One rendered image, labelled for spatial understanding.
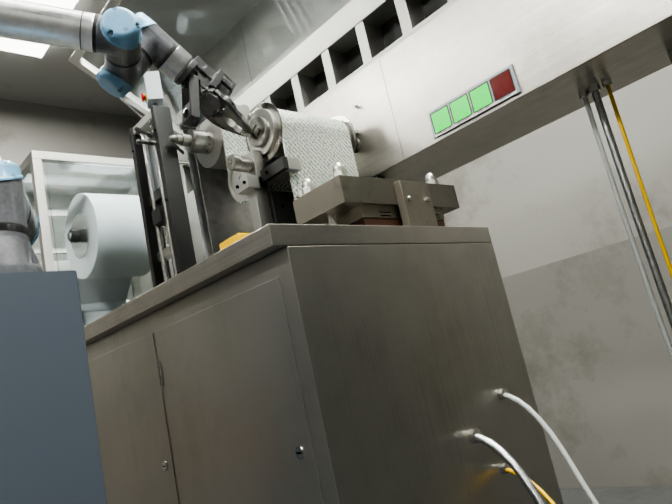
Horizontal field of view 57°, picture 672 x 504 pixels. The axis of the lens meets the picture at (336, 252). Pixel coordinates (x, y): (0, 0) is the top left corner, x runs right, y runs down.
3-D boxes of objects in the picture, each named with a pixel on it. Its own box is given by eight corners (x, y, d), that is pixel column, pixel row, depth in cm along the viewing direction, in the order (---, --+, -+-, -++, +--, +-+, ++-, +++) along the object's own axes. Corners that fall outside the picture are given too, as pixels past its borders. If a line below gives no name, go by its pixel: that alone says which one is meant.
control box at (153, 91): (142, 109, 203) (138, 82, 205) (163, 108, 205) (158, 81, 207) (142, 99, 197) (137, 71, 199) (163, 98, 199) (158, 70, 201)
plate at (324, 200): (297, 226, 138) (292, 201, 139) (412, 227, 165) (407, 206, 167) (344, 201, 127) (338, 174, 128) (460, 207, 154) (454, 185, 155)
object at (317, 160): (296, 211, 145) (281, 139, 149) (366, 214, 161) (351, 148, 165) (298, 211, 145) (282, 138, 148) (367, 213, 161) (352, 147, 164)
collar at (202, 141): (185, 156, 170) (181, 134, 172) (204, 157, 174) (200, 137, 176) (196, 146, 166) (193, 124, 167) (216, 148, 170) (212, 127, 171)
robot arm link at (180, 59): (169, 57, 139) (152, 75, 144) (185, 72, 140) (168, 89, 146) (183, 39, 143) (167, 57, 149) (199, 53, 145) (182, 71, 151)
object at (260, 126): (266, 142, 149) (248, 150, 154) (273, 143, 150) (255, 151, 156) (263, 112, 149) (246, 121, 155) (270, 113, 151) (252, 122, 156)
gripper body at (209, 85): (239, 85, 150) (200, 49, 145) (225, 107, 145) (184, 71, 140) (223, 100, 156) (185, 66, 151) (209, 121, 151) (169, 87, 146)
